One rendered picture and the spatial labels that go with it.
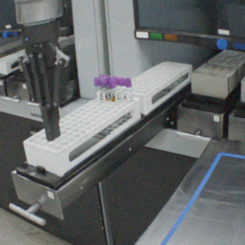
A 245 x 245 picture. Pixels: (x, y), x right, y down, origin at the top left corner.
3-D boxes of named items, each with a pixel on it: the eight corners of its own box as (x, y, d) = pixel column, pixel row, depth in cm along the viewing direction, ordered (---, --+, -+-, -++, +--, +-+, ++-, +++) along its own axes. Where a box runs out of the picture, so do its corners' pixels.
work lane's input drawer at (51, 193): (166, 94, 129) (164, 69, 125) (203, 101, 122) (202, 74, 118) (5, 208, 74) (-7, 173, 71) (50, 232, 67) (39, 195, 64)
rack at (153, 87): (165, 79, 122) (164, 61, 120) (193, 83, 117) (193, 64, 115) (112, 113, 100) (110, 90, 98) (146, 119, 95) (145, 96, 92)
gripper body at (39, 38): (69, 16, 66) (73, 62, 70) (38, 18, 70) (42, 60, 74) (41, 24, 60) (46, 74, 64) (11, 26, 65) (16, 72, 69)
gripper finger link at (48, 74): (50, 47, 69) (56, 47, 68) (58, 102, 73) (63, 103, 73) (36, 53, 66) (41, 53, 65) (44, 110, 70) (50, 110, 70)
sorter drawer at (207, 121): (241, 67, 155) (241, 48, 151) (269, 73, 147) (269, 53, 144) (169, 138, 100) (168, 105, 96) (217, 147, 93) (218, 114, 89)
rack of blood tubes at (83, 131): (108, 115, 99) (105, 92, 96) (142, 122, 94) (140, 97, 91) (27, 168, 77) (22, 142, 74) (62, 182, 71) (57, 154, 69)
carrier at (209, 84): (230, 97, 101) (230, 76, 98) (228, 99, 99) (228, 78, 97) (193, 90, 107) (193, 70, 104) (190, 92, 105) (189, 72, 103)
